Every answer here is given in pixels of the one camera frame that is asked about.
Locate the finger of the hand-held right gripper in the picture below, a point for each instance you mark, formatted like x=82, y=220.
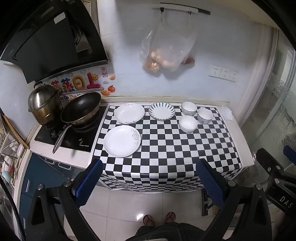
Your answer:
x=290, y=152
x=269, y=162

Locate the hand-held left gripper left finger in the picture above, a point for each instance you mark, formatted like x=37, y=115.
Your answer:
x=89, y=182

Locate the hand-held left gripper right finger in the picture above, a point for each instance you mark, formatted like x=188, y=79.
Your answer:
x=210, y=183

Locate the plain white bowl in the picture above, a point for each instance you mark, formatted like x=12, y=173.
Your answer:
x=188, y=124

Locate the white plate with small print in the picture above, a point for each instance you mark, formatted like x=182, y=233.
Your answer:
x=128, y=114

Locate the blue striped plate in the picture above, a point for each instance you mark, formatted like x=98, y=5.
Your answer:
x=161, y=112

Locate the black metal table leg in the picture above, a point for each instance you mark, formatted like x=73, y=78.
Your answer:
x=205, y=208

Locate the black glass stove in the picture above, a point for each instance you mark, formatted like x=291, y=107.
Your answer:
x=78, y=141

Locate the blue kitchen cabinet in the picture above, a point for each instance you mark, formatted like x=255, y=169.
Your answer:
x=39, y=171

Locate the white plate with grey flower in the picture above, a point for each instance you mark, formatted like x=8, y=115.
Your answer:
x=120, y=141

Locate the person's right foot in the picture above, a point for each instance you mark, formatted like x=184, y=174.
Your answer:
x=170, y=217

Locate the black white checkered tablecloth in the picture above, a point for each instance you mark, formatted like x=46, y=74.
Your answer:
x=166, y=148

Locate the white crumpled paper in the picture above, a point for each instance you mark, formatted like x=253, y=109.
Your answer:
x=227, y=113

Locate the white bowl with floral print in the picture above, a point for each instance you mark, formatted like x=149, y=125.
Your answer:
x=204, y=114

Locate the person's dark clothing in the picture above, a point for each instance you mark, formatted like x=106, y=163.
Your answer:
x=161, y=233

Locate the black frying pan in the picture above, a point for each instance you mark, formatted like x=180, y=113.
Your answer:
x=81, y=106

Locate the white bowl with blue rim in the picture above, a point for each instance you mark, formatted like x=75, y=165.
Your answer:
x=188, y=107

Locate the wooden cutting board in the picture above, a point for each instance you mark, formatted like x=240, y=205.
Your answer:
x=17, y=135

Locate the metal dish rack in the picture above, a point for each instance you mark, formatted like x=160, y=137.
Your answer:
x=9, y=150

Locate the stainless steel steamer pot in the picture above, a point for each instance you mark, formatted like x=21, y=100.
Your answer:
x=42, y=102

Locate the black range hood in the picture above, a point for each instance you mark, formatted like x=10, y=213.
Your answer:
x=46, y=46

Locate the clear plastic bag of eggs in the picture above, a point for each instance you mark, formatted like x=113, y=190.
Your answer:
x=166, y=46

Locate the white wall socket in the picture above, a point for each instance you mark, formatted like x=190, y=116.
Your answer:
x=224, y=73
x=215, y=71
x=233, y=76

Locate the colourful wall stickers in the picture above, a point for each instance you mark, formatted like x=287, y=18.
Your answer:
x=79, y=82

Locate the wall hook rail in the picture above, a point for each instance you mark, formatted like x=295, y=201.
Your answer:
x=180, y=7

